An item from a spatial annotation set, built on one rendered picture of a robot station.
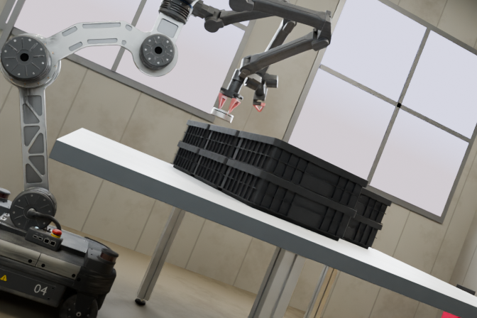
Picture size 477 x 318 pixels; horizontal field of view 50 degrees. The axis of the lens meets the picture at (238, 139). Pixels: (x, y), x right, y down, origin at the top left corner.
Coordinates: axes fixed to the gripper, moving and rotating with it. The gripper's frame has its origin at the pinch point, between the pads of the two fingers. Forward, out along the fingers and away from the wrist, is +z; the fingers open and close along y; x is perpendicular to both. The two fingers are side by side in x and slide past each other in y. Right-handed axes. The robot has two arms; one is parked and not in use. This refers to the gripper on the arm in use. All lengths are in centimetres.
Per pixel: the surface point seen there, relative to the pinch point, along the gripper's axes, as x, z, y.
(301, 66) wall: -162, -66, 27
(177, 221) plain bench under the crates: -23, 59, 9
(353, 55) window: -182, -94, -2
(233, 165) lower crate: 49, 20, -33
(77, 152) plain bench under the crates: 130, 29, -32
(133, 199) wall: -112, 76, 86
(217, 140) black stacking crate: 30.1, 14.4, -16.1
